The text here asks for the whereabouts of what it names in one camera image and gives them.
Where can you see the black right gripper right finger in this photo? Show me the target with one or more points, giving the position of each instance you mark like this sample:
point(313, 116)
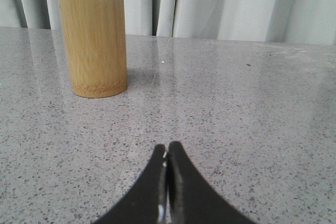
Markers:
point(192, 199)

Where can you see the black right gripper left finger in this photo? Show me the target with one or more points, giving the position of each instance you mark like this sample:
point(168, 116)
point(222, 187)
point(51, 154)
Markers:
point(145, 202)

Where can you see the bamboo wooden cup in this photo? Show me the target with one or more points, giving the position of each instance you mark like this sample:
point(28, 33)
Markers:
point(94, 40)

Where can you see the grey curtain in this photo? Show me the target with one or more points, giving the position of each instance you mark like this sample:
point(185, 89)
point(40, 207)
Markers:
point(297, 21)

